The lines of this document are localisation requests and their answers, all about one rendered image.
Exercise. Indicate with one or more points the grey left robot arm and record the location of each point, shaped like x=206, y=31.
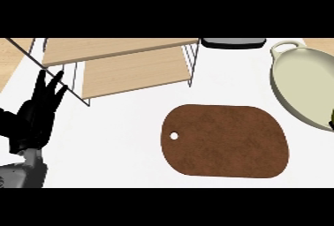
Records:
x=25, y=173

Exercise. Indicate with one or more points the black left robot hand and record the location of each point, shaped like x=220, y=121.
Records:
x=34, y=123

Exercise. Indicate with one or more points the dark grey appliance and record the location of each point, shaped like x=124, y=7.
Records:
x=232, y=43

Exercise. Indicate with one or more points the brown wooden cutting board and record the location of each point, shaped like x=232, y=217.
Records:
x=226, y=141

